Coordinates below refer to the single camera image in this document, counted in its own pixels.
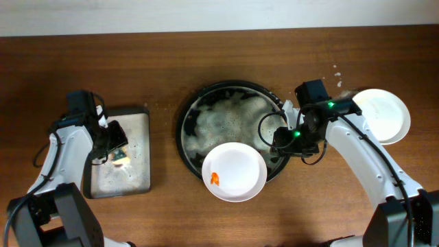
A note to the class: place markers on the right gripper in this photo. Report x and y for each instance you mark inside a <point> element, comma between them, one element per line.
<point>283,141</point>

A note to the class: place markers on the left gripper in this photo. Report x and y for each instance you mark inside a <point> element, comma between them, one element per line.
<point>115,138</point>

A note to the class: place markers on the green yellow sponge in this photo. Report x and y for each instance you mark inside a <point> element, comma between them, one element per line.
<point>120,157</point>

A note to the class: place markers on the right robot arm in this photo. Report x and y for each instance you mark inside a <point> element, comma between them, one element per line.
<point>405,214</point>

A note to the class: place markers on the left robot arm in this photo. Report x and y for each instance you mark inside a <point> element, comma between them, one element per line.
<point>54,212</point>

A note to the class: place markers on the rectangular black soap tray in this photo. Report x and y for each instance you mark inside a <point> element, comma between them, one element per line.
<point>104,180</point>

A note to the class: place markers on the round black tray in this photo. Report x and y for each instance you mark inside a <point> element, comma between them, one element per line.
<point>229,111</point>

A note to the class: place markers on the pinkish white plate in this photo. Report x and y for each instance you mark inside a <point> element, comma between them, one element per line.
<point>234,172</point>

